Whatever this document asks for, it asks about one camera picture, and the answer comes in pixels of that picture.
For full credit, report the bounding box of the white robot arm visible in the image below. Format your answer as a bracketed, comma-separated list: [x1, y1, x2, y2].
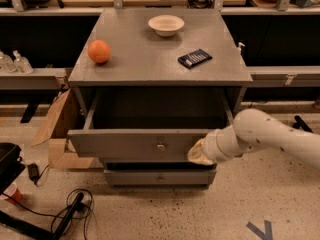
[188, 109, 320, 170]

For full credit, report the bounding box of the grey lower drawer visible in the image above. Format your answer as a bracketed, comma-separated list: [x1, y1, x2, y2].
[104, 162, 216, 188]

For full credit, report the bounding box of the black equipment stand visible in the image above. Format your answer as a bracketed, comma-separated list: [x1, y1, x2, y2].
[0, 143, 84, 240]

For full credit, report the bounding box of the clear sanitizer bottle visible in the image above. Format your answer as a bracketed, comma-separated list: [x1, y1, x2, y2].
[13, 50, 33, 74]
[0, 51, 16, 73]

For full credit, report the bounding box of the white ceramic bowl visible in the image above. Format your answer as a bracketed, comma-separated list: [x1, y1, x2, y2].
[148, 15, 184, 37]

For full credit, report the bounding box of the grey drawer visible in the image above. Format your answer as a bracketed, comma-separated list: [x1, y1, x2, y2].
[69, 87, 232, 163]
[104, 162, 216, 188]

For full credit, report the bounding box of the orange fruit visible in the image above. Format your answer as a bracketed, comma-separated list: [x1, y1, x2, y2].
[88, 40, 111, 63]

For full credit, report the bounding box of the small white pump bottle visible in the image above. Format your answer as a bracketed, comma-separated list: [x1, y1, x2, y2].
[237, 42, 245, 55]

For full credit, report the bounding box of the brown cardboard box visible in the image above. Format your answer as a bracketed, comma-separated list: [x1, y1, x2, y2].
[31, 89, 102, 169]

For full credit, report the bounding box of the black floor cable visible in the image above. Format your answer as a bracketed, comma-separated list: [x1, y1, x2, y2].
[2, 188, 96, 240]

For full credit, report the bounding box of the black power adapter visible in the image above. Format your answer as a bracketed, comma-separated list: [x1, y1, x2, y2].
[27, 163, 40, 181]

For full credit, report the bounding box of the grey wooden cabinet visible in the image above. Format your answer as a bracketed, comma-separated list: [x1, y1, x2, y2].
[67, 7, 254, 189]

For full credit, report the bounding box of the metal drawer knob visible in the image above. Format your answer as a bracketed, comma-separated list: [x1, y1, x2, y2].
[156, 144, 166, 151]

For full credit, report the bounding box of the grey top drawer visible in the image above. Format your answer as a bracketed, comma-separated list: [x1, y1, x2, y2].
[69, 87, 232, 163]

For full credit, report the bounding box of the red plastic cup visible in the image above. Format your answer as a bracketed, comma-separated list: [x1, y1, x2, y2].
[0, 182, 23, 204]

